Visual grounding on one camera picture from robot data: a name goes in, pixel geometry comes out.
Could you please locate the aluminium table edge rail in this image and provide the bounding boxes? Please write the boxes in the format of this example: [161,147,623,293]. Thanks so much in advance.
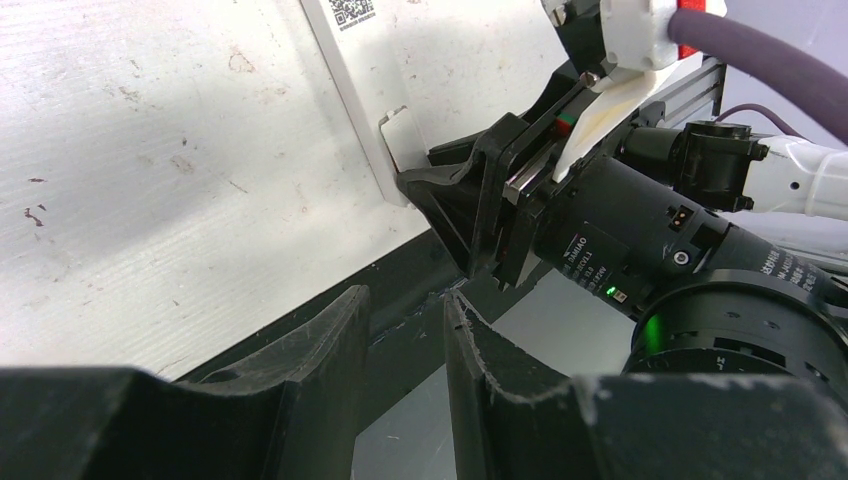
[639,57,727,129]

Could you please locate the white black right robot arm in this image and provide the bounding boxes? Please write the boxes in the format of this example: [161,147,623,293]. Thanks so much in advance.
[397,74,847,399]

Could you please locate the white remote battery cover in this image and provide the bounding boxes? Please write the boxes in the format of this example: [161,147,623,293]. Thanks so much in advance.
[378,105,429,173]

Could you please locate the white remote control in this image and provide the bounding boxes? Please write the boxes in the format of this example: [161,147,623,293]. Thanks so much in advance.
[301,0,414,207]

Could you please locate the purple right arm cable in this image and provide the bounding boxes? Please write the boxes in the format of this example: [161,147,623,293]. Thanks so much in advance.
[665,7,848,147]

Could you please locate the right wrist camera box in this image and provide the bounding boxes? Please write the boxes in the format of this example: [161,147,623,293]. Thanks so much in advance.
[542,1,727,183]

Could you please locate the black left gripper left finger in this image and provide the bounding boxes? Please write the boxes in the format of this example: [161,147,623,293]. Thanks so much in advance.
[1,286,370,479]

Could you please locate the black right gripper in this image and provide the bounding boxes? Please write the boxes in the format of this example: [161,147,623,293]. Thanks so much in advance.
[396,69,594,291]

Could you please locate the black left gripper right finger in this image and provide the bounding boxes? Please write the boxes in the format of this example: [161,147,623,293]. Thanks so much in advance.
[444,292,847,479]

